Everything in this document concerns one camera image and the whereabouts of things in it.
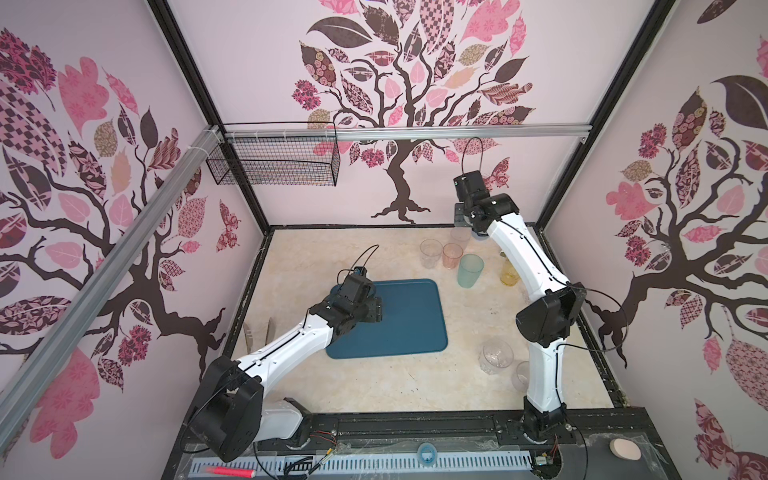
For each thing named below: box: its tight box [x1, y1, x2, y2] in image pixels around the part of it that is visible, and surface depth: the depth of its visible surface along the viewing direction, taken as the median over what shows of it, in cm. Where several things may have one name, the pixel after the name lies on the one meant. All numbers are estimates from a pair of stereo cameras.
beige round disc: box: [609, 438, 642, 461], surface depth 71 cm
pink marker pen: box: [205, 466, 257, 479], surface depth 71 cm
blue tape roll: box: [417, 442, 438, 467], surface depth 72 cm
